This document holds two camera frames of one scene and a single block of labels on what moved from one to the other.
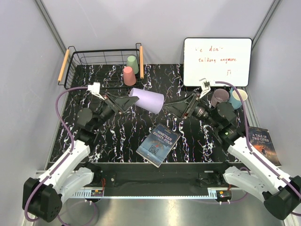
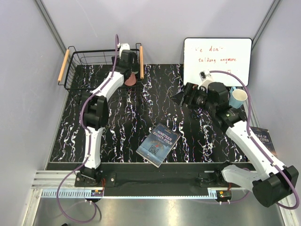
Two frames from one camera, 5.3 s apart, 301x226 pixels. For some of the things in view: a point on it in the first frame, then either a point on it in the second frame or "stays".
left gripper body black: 107,109 to 134,67
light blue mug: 234,98 stays
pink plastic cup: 129,77 stays
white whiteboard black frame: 217,59 stays
